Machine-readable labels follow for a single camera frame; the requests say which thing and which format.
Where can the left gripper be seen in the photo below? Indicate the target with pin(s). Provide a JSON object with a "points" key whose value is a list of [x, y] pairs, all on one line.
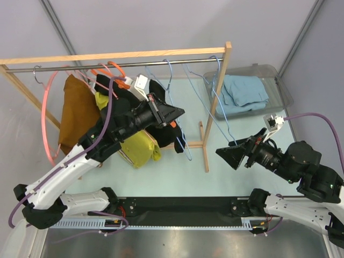
{"points": [[158, 106]]}

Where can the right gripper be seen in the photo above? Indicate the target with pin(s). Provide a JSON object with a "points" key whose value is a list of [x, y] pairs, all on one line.
{"points": [[233, 154]]}

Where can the black trousers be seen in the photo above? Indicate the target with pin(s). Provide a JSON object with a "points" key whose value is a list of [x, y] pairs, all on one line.
{"points": [[102, 95], [169, 134]]}

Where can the light blue trousers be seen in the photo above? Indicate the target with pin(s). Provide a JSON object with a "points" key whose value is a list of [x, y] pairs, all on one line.
{"points": [[241, 94]]}

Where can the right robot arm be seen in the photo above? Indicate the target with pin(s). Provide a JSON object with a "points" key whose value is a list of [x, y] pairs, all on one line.
{"points": [[300, 163]]}

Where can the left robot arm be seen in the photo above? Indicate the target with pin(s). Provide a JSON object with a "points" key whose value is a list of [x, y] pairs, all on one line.
{"points": [[45, 202]]}

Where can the yellow trousers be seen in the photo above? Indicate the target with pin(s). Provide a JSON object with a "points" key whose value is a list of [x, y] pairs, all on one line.
{"points": [[138, 149]]}

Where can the orange plastic hanger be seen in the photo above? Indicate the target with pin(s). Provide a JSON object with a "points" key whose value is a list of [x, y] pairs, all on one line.
{"points": [[106, 71]]}

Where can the black trousers on orange hanger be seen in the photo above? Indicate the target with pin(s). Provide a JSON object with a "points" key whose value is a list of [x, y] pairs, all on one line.
{"points": [[102, 95]]}

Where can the brown trousers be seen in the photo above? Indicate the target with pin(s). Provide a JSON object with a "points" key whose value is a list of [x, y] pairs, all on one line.
{"points": [[79, 113]]}

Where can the clear plastic bin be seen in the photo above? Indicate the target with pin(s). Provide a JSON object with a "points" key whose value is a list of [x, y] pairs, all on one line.
{"points": [[279, 96]]}

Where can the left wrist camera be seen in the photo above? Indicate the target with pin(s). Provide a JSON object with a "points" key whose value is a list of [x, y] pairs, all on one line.
{"points": [[137, 86]]}

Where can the metal clothes rail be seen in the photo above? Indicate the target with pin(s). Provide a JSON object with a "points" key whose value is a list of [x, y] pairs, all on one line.
{"points": [[122, 65]]}

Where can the white cable duct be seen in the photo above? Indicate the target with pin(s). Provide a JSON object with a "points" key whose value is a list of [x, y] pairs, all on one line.
{"points": [[111, 224]]}

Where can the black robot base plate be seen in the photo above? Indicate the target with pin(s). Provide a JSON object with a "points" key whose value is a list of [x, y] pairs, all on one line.
{"points": [[188, 207]]}

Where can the wooden clothes rack frame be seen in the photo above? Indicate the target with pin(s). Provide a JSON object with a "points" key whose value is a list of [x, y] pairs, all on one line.
{"points": [[226, 51]]}

